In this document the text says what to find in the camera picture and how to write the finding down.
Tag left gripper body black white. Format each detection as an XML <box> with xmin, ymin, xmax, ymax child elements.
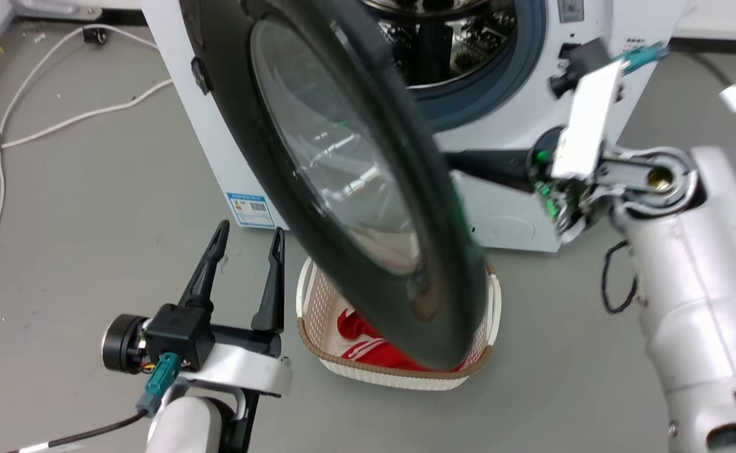
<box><xmin>101</xmin><ymin>302</ymin><xmax>294</xmax><ymax>398</ymax></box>

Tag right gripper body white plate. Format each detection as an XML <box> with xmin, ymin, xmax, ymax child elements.
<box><xmin>530</xmin><ymin>60</ymin><xmax>627</xmax><ymax>246</ymax></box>

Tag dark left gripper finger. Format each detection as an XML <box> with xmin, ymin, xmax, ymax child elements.
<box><xmin>178</xmin><ymin>220</ymin><xmax>230</xmax><ymax>310</ymax></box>
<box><xmin>252</xmin><ymin>227</ymin><xmax>286</xmax><ymax>334</ymax></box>

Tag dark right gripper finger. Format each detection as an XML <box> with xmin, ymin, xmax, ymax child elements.
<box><xmin>442</xmin><ymin>148</ymin><xmax>535</xmax><ymax>193</ymax></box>

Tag black round washer door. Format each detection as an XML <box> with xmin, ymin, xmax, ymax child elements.
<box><xmin>179</xmin><ymin>0</ymin><xmax>489</xmax><ymax>372</ymax></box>

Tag white front-load washing machine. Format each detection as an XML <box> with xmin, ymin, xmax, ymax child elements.
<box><xmin>140</xmin><ymin>0</ymin><xmax>689</xmax><ymax>254</ymax></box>

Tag grey rubber door gasket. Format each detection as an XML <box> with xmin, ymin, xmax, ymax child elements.
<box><xmin>406</xmin><ymin>0</ymin><xmax>548</xmax><ymax>134</ymax></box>

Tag grey door lock plate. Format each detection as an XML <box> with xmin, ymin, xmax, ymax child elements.
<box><xmin>558</xmin><ymin>0</ymin><xmax>586</xmax><ymax>24</ymax></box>

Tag white laundry basket brown rim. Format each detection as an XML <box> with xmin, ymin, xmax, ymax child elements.
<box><xmin>296</xmin><ymin>255</ymin><xmax>503</xmax><ymax>392</ymax></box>

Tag round white filter cover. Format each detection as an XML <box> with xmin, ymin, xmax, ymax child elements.
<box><xmin>475</xmin><ymin>216</ymin><xmax>536</xmax><ymax>247</ymax></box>

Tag blue white energy label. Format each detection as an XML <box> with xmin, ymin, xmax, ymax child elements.
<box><xmin>226</xmin><ymin>192</ymin><xmax>276</xmax><ymax>229</ymax></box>

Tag steel washer drum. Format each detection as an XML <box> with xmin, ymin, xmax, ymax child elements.
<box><xmin>362</xmin><ymin>0</ymin><xmax>520</xmax><ymax>89</ymax></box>

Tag red white-striped garment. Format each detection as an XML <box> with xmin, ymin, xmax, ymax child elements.
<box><xmin>337</xmin><ymin>308</ymin><xmax>469</xmax><ymax>373</ymax></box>

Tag grey flat base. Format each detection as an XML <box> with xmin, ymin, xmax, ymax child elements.
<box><xmin>11</xmin><ymin>0</ymin><xmax>103</xmax><ymax>21</ymax></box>

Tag black cable teal connector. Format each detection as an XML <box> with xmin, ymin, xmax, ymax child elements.
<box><xmin>3</xmin><ymin>352</ymin><xmax>183</xmax><ymax>453</ymax></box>

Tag teal connector thin cable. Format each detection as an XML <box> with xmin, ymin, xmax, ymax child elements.
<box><xmin>616</xmin><ymin>42</ymin><xmax>671</xmax><ymax>71</ymax></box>

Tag black floor cable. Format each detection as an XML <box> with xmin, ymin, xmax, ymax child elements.
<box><xmin>673</xmin><ymin>49</ymin><xmax>736</xmax><ymax>144</ymax></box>

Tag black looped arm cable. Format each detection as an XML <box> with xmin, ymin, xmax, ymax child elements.
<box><xmin>601</xmin><ymin>240</ymin><xmax>639</xmax><ymax>315</ymax></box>

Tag thick white floor cable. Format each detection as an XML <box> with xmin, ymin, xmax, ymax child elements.
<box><xmin>0</xmin><ymin>79</ymin><xmax>175</xmax><ymax>171</ymax></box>

